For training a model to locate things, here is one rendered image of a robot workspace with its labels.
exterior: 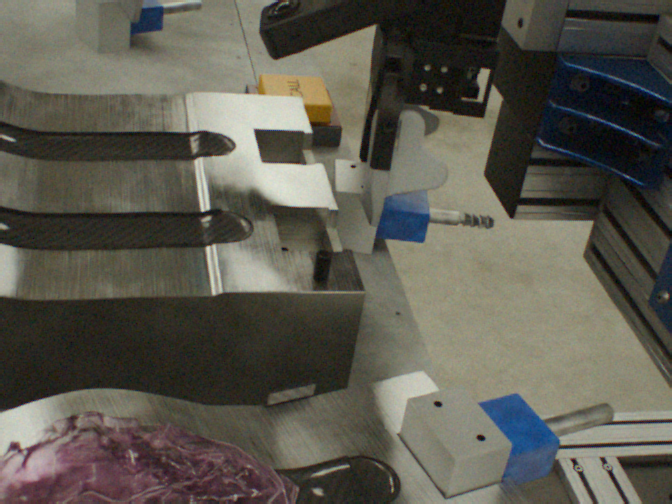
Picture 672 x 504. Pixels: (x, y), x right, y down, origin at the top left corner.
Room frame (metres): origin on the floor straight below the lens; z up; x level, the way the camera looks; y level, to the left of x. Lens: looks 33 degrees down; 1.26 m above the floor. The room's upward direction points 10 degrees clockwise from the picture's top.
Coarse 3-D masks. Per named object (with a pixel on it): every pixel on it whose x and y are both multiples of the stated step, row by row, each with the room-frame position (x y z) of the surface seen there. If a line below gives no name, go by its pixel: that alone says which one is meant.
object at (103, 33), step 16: (80, 0) 1.01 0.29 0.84; (96, 0) 0.99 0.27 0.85; (112, 0) 1.00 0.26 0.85; (144, 0) 1.04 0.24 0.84; (192, 0) 1.09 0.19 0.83; (80, 16) 1.01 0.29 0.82; (96, 16) 0.99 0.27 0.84; (112, 16) 1.00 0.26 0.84; (144, 16) 1.03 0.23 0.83; (160, 16) 1.04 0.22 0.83; (80, 32) 1.01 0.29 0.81; (96, 32) 0.99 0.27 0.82; (112, 32) 1.00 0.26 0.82; (128, 32) 1.01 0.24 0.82; (144, 32) 1.03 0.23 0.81; (96, 48) 0.99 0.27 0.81; (112, 48) 1.00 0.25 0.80; (128, 48) 1.01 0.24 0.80
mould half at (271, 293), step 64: (64, 128) 0.68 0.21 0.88; (128, 128) 0.69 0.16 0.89; (192, 128) 0.70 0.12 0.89; (0, 192) 0.57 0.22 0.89; (64, 192) 0.59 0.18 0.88; (128, 192) 0.60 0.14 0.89; (192, 192) 0.61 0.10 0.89; (256, 192) 0.62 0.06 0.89; (320, 192) 0.64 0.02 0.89; (0, 256) 0.51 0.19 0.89; (64, 256) 0.52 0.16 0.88; (128, 256) 0.53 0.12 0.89; (192, 256) 0.54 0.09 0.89; (256, 256) 0.55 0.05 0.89; (0, 320) 0.47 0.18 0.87; (64, 320) 0.48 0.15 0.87; (128, 320) 0.49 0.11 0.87; (192, 320) 0.50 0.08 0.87; (256, 320) 0.51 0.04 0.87; (320, 320) 0.52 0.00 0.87; (0, 384) 0.47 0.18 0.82; (64, 384) 0.48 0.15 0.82; (128, 384) 0.49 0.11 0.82; (192, 384) 0.50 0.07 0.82; (256, 384) 0.51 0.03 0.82; (320, 384) 0.52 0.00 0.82
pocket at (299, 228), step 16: (272, 208) 0.61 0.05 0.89; (288, 208) 0.61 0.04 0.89; (304, 208) 0.62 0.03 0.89; (320, 208) 0.62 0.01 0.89; (288, 224) 0.61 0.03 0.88; (304, 224) 0.62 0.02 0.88; (320, 224) 0.62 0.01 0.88; (336, 224) 0.62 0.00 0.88; (288, 240) 0.61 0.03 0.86; (304, 240) 0.62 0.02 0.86; (320, 240) 0.62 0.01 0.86; (336, 240) 0.60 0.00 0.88
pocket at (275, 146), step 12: (264, 132) 0.72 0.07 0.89; (276, 132) 0.72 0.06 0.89; (288, 132) 0.72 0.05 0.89; (300, 132) 0.72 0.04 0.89; (264, 144) 0.72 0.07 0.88; (276, 144) 0.72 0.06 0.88; (288, 144) 0.72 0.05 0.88; (300, 144) 0.72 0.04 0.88; (264, 156) 0.72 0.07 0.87; (276, 156) 0.72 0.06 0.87; (288, 156) 0.72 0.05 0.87; (300, 156) 0.72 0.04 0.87; (312, 156) 0.71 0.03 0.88
